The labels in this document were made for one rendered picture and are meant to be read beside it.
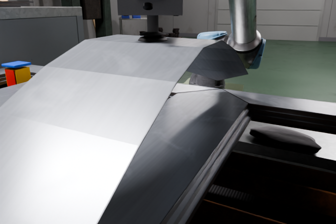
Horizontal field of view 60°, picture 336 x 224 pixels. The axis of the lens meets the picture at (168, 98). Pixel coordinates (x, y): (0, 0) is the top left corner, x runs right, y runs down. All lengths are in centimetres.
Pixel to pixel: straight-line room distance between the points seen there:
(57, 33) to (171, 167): 107
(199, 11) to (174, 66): 979
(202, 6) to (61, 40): 883
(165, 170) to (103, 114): 16
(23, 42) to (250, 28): 86
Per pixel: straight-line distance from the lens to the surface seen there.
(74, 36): 147
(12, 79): 101
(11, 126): 33
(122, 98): 29
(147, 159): 44
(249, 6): 96
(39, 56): 134
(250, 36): 105
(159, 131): 53
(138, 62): 34
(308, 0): 991
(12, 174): 28
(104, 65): 35
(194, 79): 119
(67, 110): 30
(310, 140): 90
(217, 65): 63
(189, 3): 1017
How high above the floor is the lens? 106
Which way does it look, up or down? 18 degrees down
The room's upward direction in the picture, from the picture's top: straight up
